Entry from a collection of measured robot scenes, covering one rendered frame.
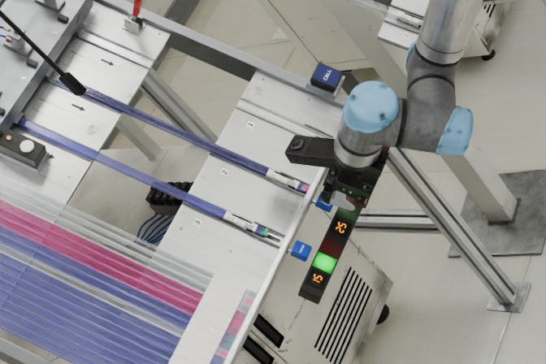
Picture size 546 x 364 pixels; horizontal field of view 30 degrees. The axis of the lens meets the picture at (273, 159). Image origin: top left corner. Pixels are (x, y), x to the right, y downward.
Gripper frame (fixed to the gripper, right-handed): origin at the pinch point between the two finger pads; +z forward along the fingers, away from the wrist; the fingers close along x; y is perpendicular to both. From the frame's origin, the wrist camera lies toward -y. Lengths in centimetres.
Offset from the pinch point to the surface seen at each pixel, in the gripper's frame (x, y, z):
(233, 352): -33.0, -2.8, -0.6
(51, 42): 4, -57, -4
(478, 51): 96, 16, 71
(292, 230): -9.0, -2.8, -0.6
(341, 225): -2.8, 4.4, 2.6
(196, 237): -16.8, -17.5, 1.6
